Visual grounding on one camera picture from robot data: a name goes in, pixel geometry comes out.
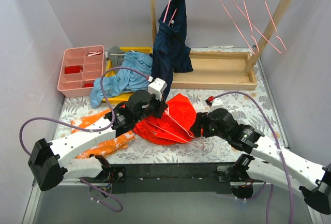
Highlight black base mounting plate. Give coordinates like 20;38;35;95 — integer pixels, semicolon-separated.
80;162;267;195

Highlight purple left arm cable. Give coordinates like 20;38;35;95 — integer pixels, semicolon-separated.
19;66;153;213

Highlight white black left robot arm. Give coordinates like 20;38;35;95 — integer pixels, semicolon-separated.
28;90;168;191

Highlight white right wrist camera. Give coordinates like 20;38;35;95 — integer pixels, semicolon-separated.
205;96;223;113

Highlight grey garment in tray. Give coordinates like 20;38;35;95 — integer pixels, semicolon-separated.
107;46;126;68

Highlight pink divided organizer bin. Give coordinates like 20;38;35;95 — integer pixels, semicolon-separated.
57;45;106;97

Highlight floral patterned table mat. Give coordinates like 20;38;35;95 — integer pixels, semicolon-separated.
59;63;289;164

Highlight wooden clothes rack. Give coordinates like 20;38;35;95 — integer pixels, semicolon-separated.
150;0;292;91

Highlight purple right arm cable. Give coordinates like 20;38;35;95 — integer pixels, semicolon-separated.
214;91;295;224

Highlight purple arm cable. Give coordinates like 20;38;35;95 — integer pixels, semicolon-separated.
214;91;295;224
19;66;153;213

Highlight orange white tie-dye shorts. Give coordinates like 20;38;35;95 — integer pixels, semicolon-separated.
71;110;136;159

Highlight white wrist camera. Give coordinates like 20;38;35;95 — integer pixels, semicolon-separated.
147;77;167;101
205;96;223;113

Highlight navy blue mesh shorts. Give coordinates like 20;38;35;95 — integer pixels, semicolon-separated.
152;0;193;98

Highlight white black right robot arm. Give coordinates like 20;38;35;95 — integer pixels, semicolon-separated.
190;108;330;215

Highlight pink wire hanger with navy shorts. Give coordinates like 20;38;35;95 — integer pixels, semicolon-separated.
163;0;178;26

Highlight bright red-orange shorts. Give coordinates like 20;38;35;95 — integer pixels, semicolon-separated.
133;93;198;146

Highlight red item in bin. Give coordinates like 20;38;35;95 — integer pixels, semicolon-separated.
64;65;82;74

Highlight aluminium frame rail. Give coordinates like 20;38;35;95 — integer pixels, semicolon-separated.
22;163;83;224

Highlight light blue shorts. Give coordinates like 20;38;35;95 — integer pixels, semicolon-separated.
103;52;153;98

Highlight yellow plastic tray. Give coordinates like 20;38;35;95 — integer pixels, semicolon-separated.
102;46;153;104

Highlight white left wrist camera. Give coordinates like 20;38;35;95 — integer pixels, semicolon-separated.
147;77;167;101

